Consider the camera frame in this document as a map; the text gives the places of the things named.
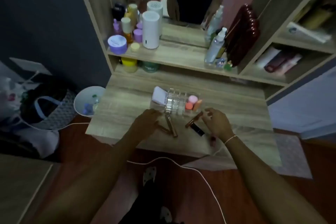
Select person's right hand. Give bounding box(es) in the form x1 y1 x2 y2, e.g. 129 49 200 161
203 107 236 143

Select person's left hand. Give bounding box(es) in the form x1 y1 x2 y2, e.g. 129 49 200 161
131 108 161 142

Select brown lipstick tube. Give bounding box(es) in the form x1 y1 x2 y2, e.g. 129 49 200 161
185 112 204 129
164 113 179 138

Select person's left forearm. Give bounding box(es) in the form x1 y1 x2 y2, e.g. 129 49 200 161
34 134 144 224

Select person's right forearm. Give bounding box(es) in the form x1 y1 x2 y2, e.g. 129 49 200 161
225 136 329 224

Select black lipstick tube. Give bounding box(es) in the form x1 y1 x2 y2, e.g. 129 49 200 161
190 122 205 137

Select white compact case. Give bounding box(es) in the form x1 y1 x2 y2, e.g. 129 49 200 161
151 86 169 106

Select clear acrylic organizer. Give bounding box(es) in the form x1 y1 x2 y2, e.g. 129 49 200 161
150 87 203 117

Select green jar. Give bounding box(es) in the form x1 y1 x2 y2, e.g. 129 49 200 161
141 61 160 73

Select polka dot sock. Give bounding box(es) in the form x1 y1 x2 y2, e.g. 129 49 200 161
142 166 157 188
160 206 173 223

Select clear plastic bottle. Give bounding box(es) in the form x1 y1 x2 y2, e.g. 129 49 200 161
92 94 101 112

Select wooden vanity shelf unit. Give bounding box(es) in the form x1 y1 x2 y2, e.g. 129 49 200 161
71 0 336 172

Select clear spray bottle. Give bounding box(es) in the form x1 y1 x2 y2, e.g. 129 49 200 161
204 27 228 66

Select white waste bin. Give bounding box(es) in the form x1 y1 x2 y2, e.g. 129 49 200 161
73 86 106 119

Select purple cream jar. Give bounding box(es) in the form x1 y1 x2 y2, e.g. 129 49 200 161
107 35 128 54

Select white cylindrical humidifier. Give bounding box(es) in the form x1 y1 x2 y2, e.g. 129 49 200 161
142 10 160 49

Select dark red quilted bag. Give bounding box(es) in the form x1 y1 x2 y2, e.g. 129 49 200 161
225 3 261 67

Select stack of books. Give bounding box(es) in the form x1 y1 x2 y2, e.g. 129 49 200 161
255 46 303 75

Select person's black trouser leg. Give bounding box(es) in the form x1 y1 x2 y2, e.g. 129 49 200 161
118 179 185 224

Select orange bottle cream cap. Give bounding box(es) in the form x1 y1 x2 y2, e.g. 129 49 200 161
121 17 134 43

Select grey floor rug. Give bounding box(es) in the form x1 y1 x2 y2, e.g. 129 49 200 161
272 133 313 180

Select grey patterned tote bag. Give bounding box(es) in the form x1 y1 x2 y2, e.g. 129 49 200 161
20 82 77 130

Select blue mattress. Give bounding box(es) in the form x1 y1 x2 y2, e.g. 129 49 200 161
267 66 336 140

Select tall yellow bottle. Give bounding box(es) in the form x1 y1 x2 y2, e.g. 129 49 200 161
128 3 138 28

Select black jar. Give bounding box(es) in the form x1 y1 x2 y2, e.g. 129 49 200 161
113 2 126 21

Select vanity mirror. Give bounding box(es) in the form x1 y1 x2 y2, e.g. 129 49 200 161
104 0 268 49

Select white papers and books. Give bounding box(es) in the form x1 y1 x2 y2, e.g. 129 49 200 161
287 3 334 44

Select white plastic bag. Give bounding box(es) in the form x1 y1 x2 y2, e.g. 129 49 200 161
0 58 61 159

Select wooden cabinet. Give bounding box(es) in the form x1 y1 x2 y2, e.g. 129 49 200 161
0 153 54 224

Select white cable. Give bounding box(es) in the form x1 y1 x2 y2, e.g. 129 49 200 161
25 122 227 224

